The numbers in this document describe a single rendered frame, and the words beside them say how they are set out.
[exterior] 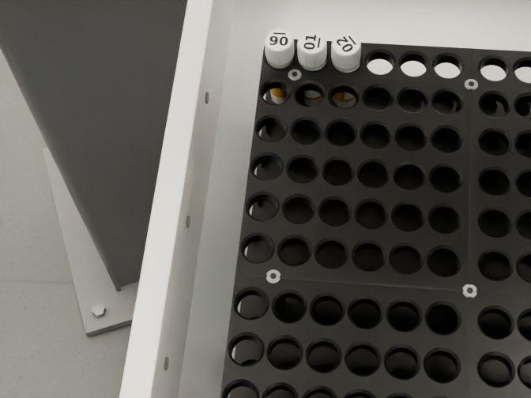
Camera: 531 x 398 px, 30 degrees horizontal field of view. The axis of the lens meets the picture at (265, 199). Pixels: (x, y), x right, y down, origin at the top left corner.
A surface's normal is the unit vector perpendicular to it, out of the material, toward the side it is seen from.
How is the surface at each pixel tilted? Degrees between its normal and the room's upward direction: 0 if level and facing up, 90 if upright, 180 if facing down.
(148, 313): 0
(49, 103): 90
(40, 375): 0
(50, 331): 0
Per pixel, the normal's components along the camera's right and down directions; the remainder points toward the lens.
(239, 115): -0.05, -0.46
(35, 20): 0.29, 0.84
